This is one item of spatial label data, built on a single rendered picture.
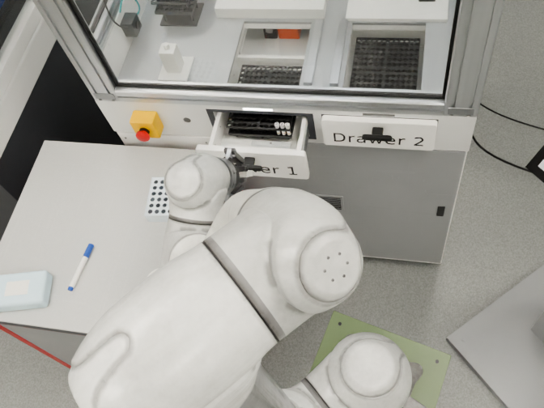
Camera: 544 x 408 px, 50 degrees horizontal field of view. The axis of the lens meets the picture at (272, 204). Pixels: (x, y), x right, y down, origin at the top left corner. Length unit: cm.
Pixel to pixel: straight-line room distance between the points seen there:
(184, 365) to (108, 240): 115
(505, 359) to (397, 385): 115
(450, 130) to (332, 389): 75
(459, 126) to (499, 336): 93
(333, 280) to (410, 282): 177
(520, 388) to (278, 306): 170
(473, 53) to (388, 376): 69
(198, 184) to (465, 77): 67
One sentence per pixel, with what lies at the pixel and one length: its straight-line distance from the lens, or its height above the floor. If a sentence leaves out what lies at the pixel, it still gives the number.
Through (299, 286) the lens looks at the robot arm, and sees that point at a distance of 54.
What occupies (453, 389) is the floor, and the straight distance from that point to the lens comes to 220.
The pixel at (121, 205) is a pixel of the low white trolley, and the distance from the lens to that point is 173.
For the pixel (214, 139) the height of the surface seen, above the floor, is 89.
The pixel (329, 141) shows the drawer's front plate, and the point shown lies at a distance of 160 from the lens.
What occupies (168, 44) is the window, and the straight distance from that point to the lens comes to 149.
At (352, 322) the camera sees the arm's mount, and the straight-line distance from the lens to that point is 139.
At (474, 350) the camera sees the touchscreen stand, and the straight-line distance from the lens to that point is 221.
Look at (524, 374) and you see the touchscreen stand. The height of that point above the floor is 4.
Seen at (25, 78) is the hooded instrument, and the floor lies 86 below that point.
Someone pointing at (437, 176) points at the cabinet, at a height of 67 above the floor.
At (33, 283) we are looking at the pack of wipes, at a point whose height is 80.
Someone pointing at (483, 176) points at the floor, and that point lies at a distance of 256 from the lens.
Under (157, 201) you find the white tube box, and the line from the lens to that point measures 165.
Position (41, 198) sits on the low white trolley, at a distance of 186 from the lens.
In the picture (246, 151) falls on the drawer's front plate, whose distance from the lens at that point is 150.
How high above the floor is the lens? 213
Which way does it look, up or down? 59 degrees down
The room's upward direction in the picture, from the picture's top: 17 degrees counter-clockwise
